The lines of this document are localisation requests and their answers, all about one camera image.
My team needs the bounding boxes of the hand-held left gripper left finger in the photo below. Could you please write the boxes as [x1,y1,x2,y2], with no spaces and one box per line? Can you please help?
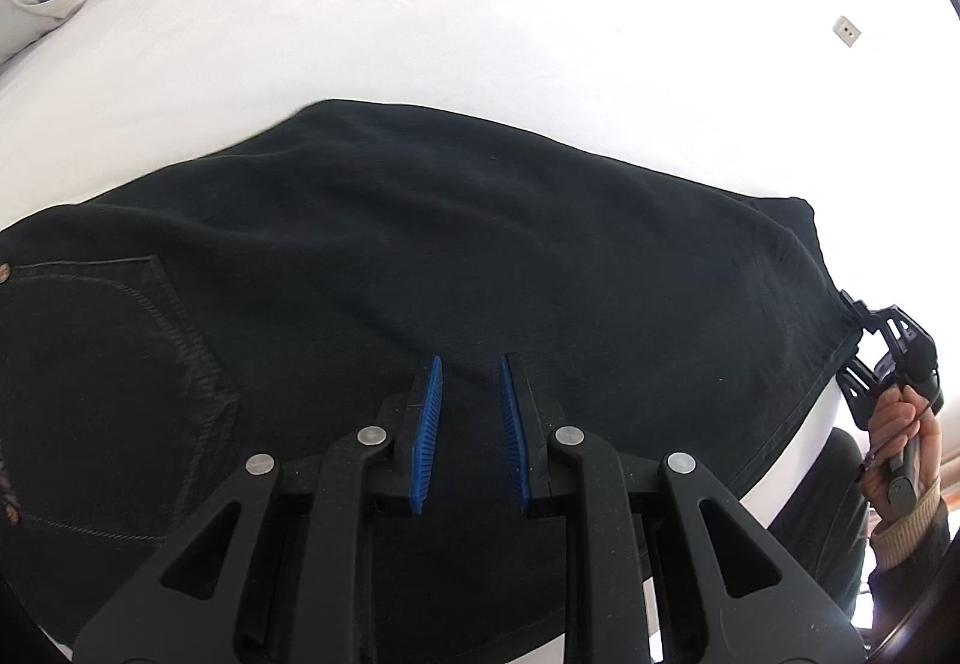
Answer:
[71,355,445,664]

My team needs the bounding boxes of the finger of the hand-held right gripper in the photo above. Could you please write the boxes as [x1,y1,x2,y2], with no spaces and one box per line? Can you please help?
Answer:
[835,362,895,430]
[837,289,912,339]

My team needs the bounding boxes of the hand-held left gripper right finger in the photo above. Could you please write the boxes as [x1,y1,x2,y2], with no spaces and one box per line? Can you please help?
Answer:
[499,352,871,664]

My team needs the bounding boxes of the black denim pants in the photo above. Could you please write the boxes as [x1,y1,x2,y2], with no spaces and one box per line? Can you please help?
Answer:
[0,98,863,664]

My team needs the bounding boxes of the person's right forearm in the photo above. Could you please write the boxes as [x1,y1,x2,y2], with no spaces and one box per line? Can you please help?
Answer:
[868,475,955,576]

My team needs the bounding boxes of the person's right hand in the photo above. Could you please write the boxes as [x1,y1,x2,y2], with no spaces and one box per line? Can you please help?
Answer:
[861,385,943,496]

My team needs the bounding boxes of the person's grey trouser leg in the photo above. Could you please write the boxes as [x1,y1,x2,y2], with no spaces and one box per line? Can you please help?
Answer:
[763,427,877,626]

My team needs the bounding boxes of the bed with white sheet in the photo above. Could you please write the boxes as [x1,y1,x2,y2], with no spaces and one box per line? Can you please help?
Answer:
[0,0,852,664]

